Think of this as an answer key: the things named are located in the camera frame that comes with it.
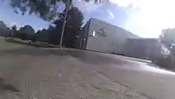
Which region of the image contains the grey asphalt yard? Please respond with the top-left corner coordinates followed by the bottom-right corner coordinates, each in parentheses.
top-left (0, 35), bottom-right (175, 99)

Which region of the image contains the white warehouse building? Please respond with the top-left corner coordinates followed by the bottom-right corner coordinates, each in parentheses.
top-left (77, 15), bottom-right (143, 59)

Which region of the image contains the dark tall tree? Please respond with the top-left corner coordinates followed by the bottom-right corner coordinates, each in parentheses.
top-left (47, 3), bottom-right (88, 49)

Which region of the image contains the dark grey building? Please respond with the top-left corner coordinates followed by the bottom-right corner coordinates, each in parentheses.
top-left (123, 34), bottom-right (164, 63)

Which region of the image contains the pale pole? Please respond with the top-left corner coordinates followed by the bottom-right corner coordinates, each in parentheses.
top-left (59, 6), bottom-right (70, 49)

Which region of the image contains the row of distant trees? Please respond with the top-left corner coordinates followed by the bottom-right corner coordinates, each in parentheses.
top-left (0, 20), bottom-right (54, 46)

